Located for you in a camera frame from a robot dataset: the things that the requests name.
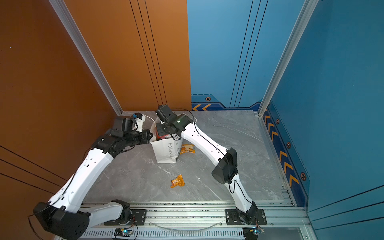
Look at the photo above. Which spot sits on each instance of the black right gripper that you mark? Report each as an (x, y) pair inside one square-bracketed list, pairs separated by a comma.
[(160, 131)]

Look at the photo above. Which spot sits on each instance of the white paper bag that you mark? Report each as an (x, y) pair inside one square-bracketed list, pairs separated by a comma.
[(166, 150)]

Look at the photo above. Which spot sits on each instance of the small orange snack packet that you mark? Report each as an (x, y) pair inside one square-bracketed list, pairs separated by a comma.
[(187, 149)]

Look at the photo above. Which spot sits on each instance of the small orange candy wrapper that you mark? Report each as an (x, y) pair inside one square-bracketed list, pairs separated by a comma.
[(178, 181)]

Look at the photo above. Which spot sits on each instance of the red snack packet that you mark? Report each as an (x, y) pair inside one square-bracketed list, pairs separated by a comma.
[(159, 138)]

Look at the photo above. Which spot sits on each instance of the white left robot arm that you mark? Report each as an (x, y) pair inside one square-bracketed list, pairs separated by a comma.
[(63, 214)]

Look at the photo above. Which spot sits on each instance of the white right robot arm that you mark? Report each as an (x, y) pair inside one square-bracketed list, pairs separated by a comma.
[(225, 160)]

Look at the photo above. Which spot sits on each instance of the left green circuit board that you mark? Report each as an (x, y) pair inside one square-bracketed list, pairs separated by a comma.
[(123, 233)]

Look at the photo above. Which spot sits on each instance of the green circuit board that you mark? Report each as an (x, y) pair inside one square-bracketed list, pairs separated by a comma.
[(123, 233), (252, 233)]

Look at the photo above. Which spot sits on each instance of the right green circuit board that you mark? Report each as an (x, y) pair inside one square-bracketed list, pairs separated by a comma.
[(252, 233)]

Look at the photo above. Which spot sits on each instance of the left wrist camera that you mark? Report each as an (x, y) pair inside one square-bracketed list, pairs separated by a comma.
[(140, 119)]

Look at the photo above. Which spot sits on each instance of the left aluminium corner post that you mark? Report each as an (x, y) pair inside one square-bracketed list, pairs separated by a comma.
[(75, 34)]

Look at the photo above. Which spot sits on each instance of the aluminium corner post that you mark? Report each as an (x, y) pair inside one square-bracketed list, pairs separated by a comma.
[(75, 34), (294, 38)]

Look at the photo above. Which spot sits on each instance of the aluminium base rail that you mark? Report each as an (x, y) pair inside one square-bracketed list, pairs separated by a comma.
[(209, 220)]

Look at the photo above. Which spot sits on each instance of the right aluminium corner post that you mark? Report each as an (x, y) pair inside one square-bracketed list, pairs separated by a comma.
[(294, 38)]

